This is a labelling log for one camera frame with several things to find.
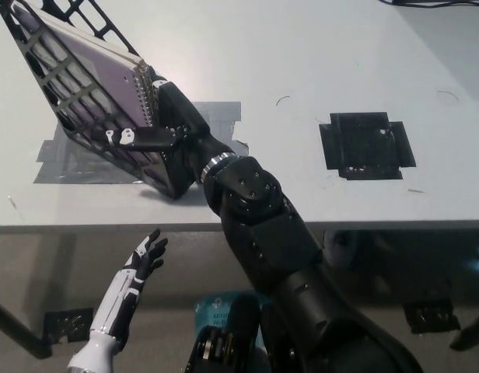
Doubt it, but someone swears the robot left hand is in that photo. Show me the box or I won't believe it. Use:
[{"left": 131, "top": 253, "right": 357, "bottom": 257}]
[{"left": 87, "top": 228, "right": 170, "bottom": 345}]

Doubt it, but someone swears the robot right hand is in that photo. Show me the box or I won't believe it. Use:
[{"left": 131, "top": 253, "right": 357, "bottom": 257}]
[{"left": 105, "top": 79, "right": 233, "bottom": 183}]

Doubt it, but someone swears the purple spiral notebook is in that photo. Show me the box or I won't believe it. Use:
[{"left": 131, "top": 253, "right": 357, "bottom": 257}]
[{"left": 13, "top": 2, "right": 161, "bottom": 164}]

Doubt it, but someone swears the black lattice file shelf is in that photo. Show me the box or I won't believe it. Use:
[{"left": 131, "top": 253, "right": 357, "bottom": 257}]
[{"left": 0, "top": 0, "right": 204, "bottom": 202}]

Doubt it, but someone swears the black ribbed robot torso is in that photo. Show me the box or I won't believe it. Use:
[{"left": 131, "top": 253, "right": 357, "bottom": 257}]
[{"left": 187, "top": 293, "right": 271, "bottom": 373}]

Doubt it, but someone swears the black floor tape patch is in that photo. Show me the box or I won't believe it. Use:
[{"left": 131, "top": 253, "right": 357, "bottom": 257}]
[
  {"left": 43, "top": 308, "right": 95, "bottom": 345},
  {"left": 404, "top": 298, "right": 461, "bottom": 335}
]

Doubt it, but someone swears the black table leg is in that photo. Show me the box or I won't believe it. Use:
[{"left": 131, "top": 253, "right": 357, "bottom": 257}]
[{"left": 0, "top": 295, "right": 54, "bottom": 358}]

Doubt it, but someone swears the black tape square patch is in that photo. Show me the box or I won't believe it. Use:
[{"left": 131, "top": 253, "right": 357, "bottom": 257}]
[{"left": 319, "top": 111, "right": 417, "bottom": 182}]

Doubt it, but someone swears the grey duct tape patch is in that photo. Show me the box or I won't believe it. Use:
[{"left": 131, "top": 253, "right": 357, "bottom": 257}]
[{"left": 33, "top": 101, "right": 251, "bottom": 186}]

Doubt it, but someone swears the black cable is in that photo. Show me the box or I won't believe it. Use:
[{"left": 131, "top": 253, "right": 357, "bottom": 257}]
[{"left": 379, "top": 0, "right": 479, "bottom": 7}]

